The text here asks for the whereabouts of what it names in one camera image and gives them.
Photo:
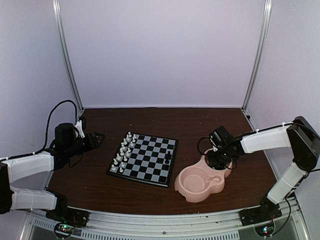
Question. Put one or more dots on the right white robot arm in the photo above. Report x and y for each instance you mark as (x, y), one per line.
(298, 135)

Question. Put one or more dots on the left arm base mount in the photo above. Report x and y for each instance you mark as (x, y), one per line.
(73, 217)

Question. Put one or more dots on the aluminium frame post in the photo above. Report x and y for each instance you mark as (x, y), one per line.
(66, 57)
(264, 30)

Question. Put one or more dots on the black and white chessboard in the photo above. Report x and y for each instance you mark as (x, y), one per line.
(146, 161)

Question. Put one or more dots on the right aluminium frame post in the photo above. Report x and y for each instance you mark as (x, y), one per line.
(264, 30)

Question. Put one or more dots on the front aluminium rail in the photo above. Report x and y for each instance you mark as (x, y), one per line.
(221, 225)

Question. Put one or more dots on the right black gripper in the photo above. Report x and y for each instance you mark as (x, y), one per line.
(213, 162)

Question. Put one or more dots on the left aluminium frame post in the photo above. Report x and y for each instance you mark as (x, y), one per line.
(66, 57)

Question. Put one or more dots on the pink double pet bowl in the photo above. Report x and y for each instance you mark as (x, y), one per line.
(198, 181)

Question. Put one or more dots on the black king chess piece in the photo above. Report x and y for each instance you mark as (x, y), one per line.
(166, 161)

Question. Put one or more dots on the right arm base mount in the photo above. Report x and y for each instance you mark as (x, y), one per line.
(257, 215)

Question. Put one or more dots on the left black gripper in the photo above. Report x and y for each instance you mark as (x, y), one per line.
(92, 140)

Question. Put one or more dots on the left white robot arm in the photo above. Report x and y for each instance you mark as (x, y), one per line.
(18, 167)

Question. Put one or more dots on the white queen piece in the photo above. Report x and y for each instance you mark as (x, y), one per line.
(123, 147)

